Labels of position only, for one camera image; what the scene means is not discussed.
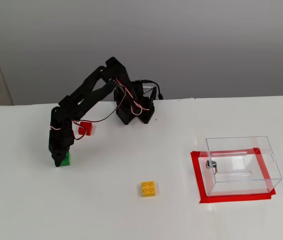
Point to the transparent plastic box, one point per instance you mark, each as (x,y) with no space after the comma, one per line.
(241,165)

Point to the red lego brick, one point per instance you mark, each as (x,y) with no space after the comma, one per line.
(89,128)

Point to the silver box lock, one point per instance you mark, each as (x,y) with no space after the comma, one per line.
(211,165)

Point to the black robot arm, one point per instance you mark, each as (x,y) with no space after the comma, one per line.
(89,87)

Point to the red tape square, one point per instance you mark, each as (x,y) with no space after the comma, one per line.
(196,172)

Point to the yellow lego brick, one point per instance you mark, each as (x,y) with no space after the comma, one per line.
(148,189)

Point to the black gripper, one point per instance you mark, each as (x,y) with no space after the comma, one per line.
(57,147)

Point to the green lego brick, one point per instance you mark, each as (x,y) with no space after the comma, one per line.
(67,160)

